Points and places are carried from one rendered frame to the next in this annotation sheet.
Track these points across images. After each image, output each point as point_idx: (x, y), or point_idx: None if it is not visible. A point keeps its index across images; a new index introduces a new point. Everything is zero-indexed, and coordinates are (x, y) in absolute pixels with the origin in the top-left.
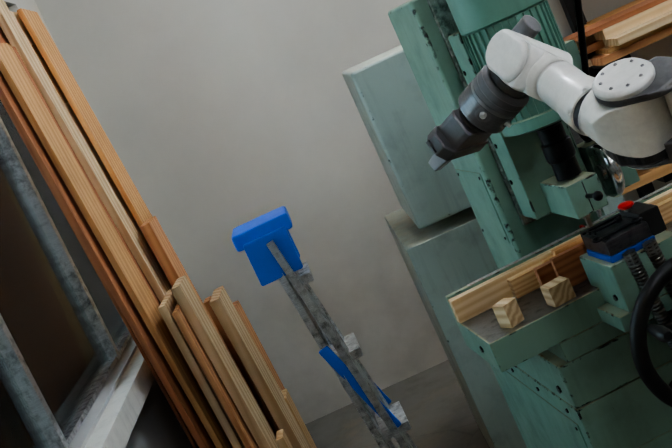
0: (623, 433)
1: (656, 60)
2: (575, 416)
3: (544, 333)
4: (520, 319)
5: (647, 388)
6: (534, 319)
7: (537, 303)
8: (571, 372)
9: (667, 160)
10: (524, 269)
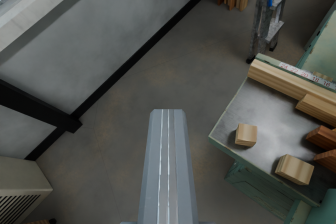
0: (254, 185)
1: None
2: (241, 164)
3: (248, 165)
4: (247, 145)
5: (285, 203)
6: (250, 159)
7: (284, 141)
8: (249, 173)
9: None
10: (330, 103)
